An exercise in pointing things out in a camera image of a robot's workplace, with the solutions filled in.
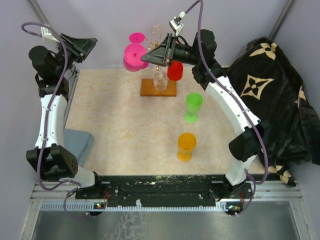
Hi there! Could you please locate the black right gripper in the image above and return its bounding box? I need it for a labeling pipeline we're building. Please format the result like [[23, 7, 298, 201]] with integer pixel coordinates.
[[140, 34, 200, 68]]

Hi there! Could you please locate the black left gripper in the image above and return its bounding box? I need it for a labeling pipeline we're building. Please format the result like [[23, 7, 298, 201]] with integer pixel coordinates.
[[53, 32, 97, 77]]

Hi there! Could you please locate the red plastic wine glass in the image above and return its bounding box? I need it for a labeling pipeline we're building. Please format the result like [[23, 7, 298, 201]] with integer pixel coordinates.
[[167, 61, 184, 81]]

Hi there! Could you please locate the clear wine glass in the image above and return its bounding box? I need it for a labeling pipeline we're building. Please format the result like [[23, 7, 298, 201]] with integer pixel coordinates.
[[153, 66, 168, 91]]

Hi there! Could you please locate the magenta plastic wine glass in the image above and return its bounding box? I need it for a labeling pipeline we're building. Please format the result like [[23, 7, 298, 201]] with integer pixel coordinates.
[[129, 32, 146, 45]]

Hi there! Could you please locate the gold wire wine glass rack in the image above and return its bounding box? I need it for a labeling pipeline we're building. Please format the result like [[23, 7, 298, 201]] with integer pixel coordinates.
[[140, 25, 177, 97]]

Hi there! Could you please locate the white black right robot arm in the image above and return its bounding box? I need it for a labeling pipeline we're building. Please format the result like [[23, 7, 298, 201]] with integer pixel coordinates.
[[141, 29, 271, 198]]

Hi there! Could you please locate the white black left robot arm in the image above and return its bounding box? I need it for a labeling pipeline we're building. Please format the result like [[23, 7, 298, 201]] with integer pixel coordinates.
[[26, 33, 104, 199]]

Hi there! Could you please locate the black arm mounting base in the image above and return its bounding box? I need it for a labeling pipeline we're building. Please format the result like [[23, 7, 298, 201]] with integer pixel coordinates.
[[47, 173, 253, 217]]

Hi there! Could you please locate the green plastic wine glass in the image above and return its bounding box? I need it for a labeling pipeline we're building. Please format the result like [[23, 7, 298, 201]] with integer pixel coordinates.
[[184, 92, 203, 123]]

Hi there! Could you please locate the orange plastic wine glass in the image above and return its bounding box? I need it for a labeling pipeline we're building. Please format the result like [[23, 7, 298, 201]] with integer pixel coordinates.
[[177, 132, 197, 162]]

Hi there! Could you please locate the grey blue cloth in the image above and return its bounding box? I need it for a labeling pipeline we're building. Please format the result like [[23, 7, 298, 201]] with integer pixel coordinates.
[[63, 129, 94, 168]]

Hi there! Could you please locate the black floral blanket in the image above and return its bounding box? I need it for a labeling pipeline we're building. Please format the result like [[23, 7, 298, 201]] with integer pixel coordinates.
[[227, 37, 320, 187]]

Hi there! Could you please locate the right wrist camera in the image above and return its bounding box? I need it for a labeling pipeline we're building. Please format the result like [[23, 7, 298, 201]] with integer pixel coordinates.
[[169, 11, 187, 37]]

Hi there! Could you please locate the aluminium frame rail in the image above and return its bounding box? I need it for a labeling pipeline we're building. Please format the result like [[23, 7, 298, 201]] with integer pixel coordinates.
[[19, 175, 311, 240]]

